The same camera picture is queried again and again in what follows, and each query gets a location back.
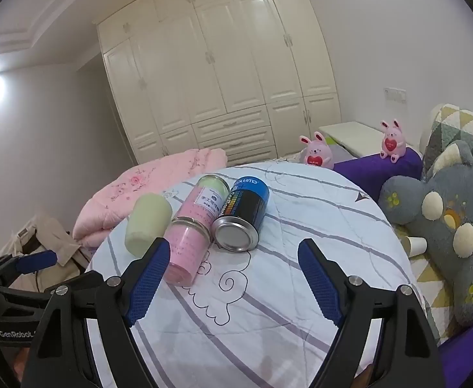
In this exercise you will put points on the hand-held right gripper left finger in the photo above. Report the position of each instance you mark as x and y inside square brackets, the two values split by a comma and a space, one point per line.
[151, 279]

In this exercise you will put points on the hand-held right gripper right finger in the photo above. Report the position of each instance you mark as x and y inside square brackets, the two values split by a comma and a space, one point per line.
[321, 283]

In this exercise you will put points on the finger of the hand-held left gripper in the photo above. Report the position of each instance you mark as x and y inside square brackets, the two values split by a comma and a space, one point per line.
[38, 260]

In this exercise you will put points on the pale green cup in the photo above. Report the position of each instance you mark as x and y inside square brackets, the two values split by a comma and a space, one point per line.
[145, 222]

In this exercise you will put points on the paper cup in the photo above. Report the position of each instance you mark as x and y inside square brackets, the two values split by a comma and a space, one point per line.
[416, 246]

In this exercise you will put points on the beige clothing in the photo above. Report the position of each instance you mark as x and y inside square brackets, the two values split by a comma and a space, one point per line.
[50, 234]

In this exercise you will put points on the short pink glass jar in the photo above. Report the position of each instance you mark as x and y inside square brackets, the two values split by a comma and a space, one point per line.
[183, 250]

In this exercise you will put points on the tall pink jar green lid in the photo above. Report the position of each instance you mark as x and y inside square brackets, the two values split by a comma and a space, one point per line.
[200, 206]

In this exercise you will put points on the pink floral quilt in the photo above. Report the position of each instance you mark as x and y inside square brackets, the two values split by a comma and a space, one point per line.
[131, 186]

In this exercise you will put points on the black and blue spray can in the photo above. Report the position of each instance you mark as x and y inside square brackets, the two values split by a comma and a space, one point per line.
[240, 206]

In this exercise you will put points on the grey plush toy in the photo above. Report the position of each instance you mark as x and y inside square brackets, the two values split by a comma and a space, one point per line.
[406, 196]

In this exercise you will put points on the purple bed sheet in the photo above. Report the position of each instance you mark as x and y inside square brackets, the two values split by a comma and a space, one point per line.
[365, 169]

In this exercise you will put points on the pink bunny plush toy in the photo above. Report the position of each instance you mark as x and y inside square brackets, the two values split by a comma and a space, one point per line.
[393, 143]
[317, 151]

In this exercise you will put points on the white bedside table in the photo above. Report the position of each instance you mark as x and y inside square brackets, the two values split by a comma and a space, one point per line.
[353, 133]

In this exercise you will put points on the cream wardrobe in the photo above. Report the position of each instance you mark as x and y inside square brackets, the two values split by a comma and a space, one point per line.
[220, 68]

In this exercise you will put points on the white wall switch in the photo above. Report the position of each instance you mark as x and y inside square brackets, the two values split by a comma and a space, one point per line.
[395, 94]

